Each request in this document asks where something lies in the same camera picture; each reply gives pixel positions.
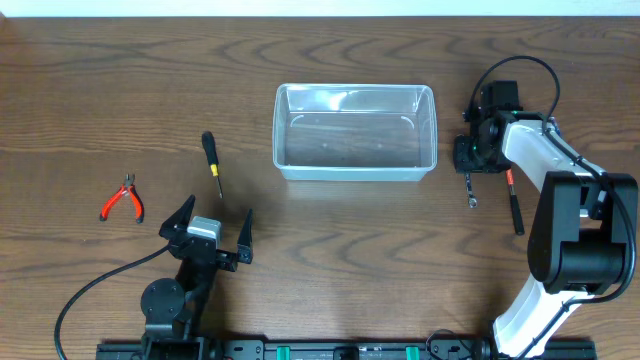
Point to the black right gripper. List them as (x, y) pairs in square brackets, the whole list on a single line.
[(463, 164)]

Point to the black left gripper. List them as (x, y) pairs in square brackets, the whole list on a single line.
[(210, 252)]

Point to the small red-handled claw hammer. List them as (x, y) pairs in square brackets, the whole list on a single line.
[(514, 204)]

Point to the chrome combination wrench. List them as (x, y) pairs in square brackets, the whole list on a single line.
[(472, 200)]

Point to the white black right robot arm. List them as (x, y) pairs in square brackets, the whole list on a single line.
[(582, 244)]

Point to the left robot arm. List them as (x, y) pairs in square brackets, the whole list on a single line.
[(173, 306)]

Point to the clear plastic container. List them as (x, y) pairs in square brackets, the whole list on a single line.
[(354, 132)]

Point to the black yellow screwdriver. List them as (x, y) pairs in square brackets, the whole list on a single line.
[(209, 146)]

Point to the black mounting rail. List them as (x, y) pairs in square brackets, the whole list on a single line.
[(436, 348)]

